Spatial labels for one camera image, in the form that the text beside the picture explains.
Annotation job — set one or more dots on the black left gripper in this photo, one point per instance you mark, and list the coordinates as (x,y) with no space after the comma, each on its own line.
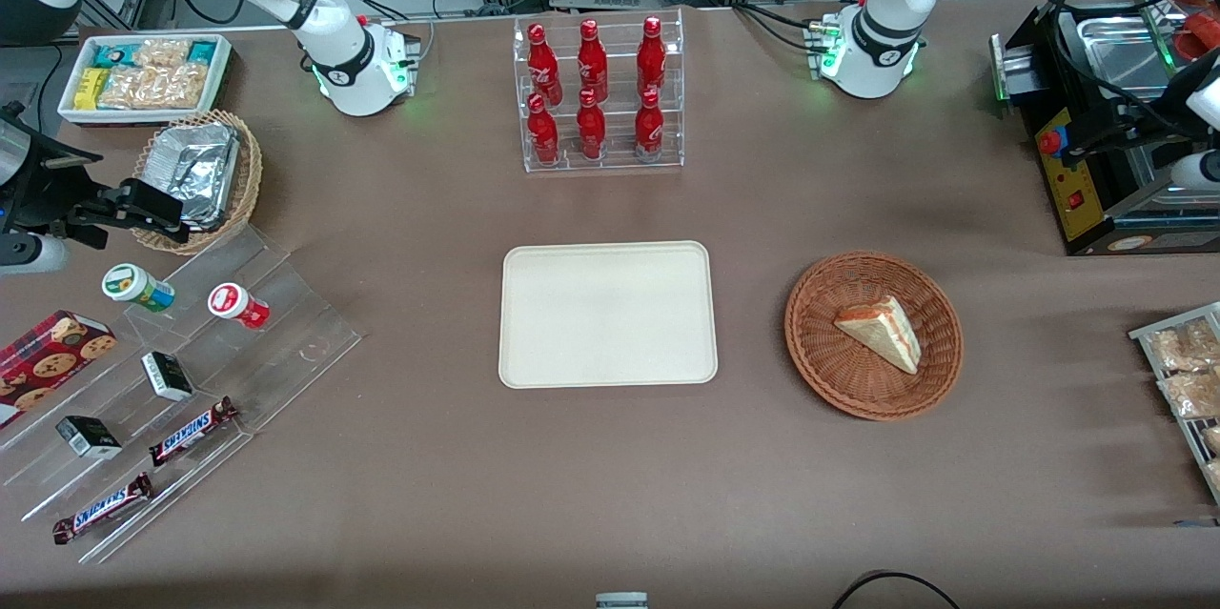
(1127,130)

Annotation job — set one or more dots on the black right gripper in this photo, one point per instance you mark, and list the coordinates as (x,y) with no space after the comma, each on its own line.
(38,190)

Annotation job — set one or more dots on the triangular sandwich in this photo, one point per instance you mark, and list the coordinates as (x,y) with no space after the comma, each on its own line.
(886,333)

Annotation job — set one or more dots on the light wicker basket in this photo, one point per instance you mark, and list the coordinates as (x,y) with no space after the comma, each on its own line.
(250,180)

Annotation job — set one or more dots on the tray of packaged snacks right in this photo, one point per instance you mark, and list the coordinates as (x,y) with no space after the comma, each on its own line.
(1191,437)

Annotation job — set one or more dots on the brown wicker basket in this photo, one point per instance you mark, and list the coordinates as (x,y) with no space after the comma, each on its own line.
(839,371)

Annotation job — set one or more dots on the cream rectangular tray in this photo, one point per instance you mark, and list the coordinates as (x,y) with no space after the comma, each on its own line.
(607,314)

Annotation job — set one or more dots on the foil food container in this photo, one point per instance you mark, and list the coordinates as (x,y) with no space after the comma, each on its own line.
(195,171)

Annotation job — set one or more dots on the black food warmer machine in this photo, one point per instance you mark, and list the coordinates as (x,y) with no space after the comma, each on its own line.
(1072,199)

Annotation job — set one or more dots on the green lid cup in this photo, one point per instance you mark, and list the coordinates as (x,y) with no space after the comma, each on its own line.
(133,285)

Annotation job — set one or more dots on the steel warmer pan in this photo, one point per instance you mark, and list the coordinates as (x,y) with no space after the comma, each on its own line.
(1110,56)

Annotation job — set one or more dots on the white plastic snack bin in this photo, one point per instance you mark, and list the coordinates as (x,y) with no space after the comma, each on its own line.
(67,109)

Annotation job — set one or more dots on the large clear cracker bag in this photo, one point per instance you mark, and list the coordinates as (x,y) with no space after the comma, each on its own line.
(157,87)

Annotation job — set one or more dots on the yellow snack packet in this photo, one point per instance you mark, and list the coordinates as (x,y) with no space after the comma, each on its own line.
(91,89)

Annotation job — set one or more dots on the red lid cup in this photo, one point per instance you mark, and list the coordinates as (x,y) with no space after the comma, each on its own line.
(233,303)

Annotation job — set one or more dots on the red food in warmer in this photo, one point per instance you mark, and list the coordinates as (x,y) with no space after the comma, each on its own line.
(1196,28)

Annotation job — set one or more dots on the teal snack packet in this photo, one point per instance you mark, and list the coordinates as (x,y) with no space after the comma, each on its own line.
(112,54)

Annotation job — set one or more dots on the small clear cracker bag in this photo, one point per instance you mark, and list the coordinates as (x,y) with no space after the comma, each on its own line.
(162,52)

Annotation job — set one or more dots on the small black box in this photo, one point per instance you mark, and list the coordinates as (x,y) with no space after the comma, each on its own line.
(89,437)
(167,376)

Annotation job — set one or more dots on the clear acrylic stepped stand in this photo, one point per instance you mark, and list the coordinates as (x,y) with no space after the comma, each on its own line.
(286,304)

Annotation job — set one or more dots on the red cookie box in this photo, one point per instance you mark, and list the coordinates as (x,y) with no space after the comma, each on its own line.
(48,361)

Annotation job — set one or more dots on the clear snack bag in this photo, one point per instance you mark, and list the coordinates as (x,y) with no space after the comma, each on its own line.
(1187,347)
(1191,395)

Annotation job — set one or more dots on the snickers bar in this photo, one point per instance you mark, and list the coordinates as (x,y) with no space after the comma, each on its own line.
(191,432)
(103,508)

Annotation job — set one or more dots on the red cola bottle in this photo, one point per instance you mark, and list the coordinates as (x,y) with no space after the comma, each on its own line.
(542,66)
(649,127)
(591,131)
(542,134)
(592,64)
(651,59)

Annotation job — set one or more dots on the clear acrylic bottle rack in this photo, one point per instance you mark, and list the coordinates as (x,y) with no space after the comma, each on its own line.
(620,161)

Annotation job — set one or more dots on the grey box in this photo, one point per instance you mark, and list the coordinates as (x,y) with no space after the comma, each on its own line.
(621,601)

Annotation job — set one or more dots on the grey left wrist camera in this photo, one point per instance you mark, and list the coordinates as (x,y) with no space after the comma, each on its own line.
(1199,171)

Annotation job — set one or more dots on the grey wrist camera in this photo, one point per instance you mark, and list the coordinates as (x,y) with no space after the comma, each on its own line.
(33,254)
(1199,171)

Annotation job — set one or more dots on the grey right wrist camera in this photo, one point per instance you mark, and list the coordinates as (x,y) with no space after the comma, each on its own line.
(33,254)

